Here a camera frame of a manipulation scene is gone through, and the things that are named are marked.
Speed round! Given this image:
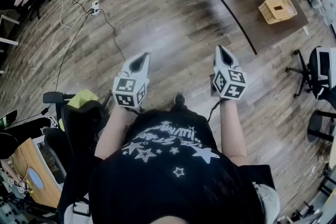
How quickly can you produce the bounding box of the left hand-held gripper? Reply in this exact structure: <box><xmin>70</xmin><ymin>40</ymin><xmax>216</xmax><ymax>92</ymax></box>
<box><xmin>112</xmin><ymin>52</ymin><xmax>151</xmax><ymax>109</ymax></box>

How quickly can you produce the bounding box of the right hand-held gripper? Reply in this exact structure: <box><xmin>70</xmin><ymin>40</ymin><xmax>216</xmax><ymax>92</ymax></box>
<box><xmin>209</xmin><ymin>46</ymin><xmax>248</xmax><ymax>101</ymax></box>

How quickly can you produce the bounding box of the person's right forearm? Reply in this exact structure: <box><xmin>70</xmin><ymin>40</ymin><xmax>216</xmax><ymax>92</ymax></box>
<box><xmin>219</xmin><ymin>98</ymin><xmax>248</xmax><ymax>166</ymax></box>

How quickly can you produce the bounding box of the person's left forearm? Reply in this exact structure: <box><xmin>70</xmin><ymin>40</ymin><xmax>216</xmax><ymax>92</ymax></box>
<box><xmin>94</xmin><ymin>104</ymin><xmax>132</xmax><ymax>159</ymax></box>

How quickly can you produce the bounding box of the person's black shoe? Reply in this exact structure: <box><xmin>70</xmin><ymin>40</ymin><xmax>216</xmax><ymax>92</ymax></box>
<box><xmin>173</xmin><ymin>92</ymin><xmax>186</xmax><ymax>107</ymax></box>

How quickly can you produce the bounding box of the yellow-green cloth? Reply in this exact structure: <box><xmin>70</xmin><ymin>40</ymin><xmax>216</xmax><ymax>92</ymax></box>
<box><xmin>59</xmin><ymin>89</ymin><xmax>100</xmax><ymax>132</ymax></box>

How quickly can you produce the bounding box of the wicker tissue basket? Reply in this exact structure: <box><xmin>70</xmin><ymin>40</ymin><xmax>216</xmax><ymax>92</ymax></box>
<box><xmin>258</xmin><ymin>0</ymin><xmax>298</xmax><ymax>25</ymax></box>

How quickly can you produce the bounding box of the white microwave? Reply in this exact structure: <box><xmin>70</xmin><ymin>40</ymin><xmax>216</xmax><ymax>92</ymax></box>
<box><xmin>316</xmin><ymin>47</ymin><xmax>336</xmax><ymax>81</ymax></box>

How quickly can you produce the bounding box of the person's black star-print t-shirt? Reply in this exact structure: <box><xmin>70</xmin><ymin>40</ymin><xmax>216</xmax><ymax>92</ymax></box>
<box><xmin>57</xmin><ymin>104</ymin><xmax>276</xmax><ymax>224</ymax></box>

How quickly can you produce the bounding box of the wooden desk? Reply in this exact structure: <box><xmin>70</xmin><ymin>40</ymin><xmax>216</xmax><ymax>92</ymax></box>
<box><xmin>12</xmin><ymin>137</ymin><xmax>62</xmax><ymax>208</ymax></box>

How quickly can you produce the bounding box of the small white clip-on box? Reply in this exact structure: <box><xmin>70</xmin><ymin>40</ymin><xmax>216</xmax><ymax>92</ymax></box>
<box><xmin>72</xmin><ymin>200</ymin><xmax>91</xmax><ymax>217</ymax></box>

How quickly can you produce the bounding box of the black floor cable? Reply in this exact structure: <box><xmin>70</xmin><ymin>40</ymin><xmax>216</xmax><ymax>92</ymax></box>
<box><xmin>98</xmin><ymin>7</ymin><xmax>127</xmax><ymax>62</ymax></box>
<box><xmin>54</xmin><ymin>10</ymin><xmax>94</xmax><ymax>92</ymax></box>

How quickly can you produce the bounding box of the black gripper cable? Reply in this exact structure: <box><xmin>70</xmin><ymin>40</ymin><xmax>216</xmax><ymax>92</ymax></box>
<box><xmin>125</xmin><ymin>106</ymin><xmax>145</xmax><ymax>115</ymax></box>
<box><xmin>208</xmin><ymin>98</ymin><xmax>224</xmax><ymax>123</ymax></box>

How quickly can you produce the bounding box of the white floor cable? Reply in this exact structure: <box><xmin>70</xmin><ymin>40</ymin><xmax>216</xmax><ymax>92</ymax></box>
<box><xmin>7</xmin><ymin>0</ymin><xmax>97</xmax><ymax>105</ymax></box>

